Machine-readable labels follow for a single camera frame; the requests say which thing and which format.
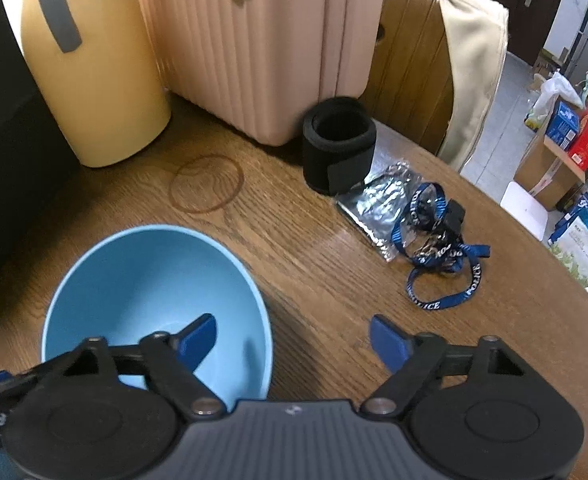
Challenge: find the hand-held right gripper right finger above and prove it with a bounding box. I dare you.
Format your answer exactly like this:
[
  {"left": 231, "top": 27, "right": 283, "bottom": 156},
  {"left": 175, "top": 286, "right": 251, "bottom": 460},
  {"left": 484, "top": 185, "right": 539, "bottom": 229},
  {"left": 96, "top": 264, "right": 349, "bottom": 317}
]
[{"left": 359, "top": 314, "right": 529, "bottom": 420}]

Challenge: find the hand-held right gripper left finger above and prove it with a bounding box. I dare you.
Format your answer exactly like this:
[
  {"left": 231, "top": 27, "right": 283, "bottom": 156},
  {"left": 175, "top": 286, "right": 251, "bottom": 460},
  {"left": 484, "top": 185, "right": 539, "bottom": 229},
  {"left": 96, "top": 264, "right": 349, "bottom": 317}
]
[{"left": 48, "top": 313, "right": 227, "bottom": 420}]

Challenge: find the blue bowl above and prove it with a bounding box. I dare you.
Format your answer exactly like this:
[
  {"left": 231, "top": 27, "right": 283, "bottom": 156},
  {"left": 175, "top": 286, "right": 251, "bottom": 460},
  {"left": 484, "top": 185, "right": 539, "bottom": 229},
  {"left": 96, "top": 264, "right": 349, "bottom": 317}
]
[{"left": 41, "top": 225, "right": 275, "bottom": 403}]

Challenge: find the silver foil packet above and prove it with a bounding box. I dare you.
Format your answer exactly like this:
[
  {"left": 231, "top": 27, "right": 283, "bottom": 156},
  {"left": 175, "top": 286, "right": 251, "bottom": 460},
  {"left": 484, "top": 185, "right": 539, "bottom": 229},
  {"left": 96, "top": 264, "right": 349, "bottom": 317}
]
[{"left": 335, "top": 160, "right": 445, "bottom": 263}]

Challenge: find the black cup sleeve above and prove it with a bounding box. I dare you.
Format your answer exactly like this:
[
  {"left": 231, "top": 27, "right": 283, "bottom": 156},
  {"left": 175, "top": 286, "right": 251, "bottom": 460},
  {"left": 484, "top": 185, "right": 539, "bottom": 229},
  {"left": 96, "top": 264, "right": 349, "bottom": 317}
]
[{"left": 301, "top": 96, "right": 377, "bottom": 196}]

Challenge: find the white green sack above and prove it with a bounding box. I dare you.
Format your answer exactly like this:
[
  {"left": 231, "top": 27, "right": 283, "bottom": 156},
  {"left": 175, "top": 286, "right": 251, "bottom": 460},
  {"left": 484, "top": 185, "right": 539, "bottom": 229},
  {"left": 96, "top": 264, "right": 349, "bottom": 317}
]
[{"left": 549, "top": 215, "right": 588, "bottom": 288}]

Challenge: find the black paper bag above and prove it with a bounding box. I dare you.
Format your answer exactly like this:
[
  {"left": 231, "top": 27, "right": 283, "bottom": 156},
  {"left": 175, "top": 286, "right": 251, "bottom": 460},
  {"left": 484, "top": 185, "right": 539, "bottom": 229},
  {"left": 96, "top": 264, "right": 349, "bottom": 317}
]
[{"left": 0, "top": 0, "right": 82, "bottom": 321}]

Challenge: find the brown cardboard box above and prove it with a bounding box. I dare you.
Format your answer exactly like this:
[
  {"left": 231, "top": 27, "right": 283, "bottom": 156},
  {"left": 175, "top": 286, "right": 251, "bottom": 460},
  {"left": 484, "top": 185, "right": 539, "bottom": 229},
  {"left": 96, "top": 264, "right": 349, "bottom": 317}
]
[{"left": 514, "top": 130, "right": 587, "bottom": 211}]

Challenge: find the yellow thermos jug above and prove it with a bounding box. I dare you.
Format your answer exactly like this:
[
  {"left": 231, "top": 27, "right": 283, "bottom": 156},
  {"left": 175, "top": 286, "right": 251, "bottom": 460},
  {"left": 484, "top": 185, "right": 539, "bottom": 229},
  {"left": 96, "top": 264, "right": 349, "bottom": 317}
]
[{"left": 20, "top": 0, "right": 172, "bottom": 168}]

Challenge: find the wooden chair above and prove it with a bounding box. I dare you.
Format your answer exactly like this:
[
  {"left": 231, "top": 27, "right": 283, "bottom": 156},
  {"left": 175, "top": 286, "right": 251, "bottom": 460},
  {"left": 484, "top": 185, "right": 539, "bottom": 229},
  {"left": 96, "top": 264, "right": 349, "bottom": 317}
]
[{"left": 364, "top": 0, "right": 457, "bottom": 158}]

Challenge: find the blue box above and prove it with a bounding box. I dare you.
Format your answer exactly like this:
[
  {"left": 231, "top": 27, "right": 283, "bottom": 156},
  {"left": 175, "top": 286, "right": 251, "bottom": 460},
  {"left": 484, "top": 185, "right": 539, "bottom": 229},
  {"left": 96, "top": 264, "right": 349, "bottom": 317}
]
[{"left": 545, "top": 100, "right": 587, "bottom": 151}]

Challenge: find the pink suitcase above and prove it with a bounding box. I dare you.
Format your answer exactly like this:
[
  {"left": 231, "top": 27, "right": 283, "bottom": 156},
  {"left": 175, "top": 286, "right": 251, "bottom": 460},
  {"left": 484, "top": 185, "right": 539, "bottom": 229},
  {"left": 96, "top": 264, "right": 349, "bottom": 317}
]
[{"left": 121, "top": 0, "right": 390, "bottom": 147}]

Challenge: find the dark brown door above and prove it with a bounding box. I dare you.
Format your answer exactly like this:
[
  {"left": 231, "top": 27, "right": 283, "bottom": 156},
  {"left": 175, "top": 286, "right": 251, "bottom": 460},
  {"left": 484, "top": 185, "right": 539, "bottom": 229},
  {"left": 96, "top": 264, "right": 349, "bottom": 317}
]
[{"left": 469, "top": 0, "right": 570, "bottom": 66}]

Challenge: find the blue lanyard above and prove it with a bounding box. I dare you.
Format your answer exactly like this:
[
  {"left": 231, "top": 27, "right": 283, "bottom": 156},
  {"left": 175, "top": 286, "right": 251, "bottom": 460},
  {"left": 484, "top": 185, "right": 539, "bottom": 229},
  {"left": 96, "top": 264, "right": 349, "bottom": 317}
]
[{"left": 391, "top": 182, "right": 491, "bottom": 313}]

